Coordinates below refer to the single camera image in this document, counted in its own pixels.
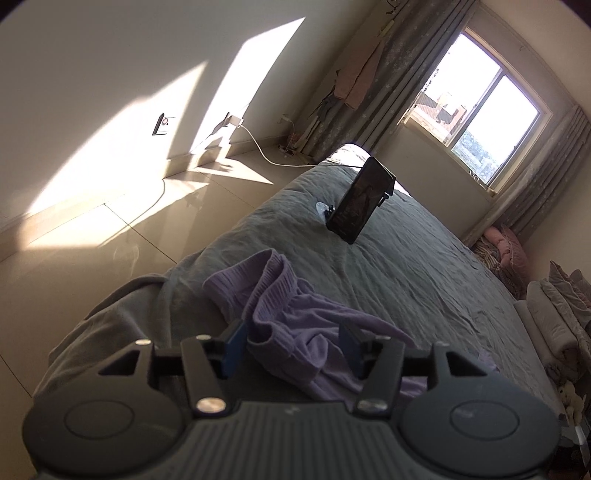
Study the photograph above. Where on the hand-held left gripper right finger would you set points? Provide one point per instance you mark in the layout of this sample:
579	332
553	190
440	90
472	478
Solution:
351	350

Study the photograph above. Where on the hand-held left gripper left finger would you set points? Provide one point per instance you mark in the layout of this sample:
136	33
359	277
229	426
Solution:
235	348

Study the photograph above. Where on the purple knit garment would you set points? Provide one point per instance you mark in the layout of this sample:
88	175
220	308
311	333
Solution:
295	323

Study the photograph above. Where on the bed with grey sheet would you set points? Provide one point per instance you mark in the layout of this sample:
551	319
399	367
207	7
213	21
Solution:
415	277

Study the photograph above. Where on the round base phone stand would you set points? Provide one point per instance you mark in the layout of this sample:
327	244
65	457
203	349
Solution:
322	208

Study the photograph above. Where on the upright black smartphone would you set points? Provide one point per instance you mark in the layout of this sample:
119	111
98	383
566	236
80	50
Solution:
358	203

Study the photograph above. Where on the stack of white folded quilts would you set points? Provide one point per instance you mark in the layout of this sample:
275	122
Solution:
554	314

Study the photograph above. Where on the white power strip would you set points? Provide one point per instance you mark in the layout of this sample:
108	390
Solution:
287	148

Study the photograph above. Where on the white plush toy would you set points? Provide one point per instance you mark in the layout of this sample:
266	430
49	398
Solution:
570	397

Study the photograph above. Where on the white charger plug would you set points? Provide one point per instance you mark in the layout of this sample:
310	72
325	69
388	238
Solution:
234	121

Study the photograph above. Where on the grey hanging cloth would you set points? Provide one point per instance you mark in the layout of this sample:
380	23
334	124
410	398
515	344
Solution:
328	105

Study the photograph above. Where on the pink hanging garment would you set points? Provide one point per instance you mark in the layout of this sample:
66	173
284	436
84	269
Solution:
358	78

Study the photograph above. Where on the grey star curtain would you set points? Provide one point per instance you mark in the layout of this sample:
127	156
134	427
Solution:
392	69
554	161

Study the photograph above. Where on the sliding window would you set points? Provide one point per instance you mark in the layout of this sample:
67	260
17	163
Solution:
498	110

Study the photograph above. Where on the black wall socket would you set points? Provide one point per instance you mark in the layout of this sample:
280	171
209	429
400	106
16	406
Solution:
162	124

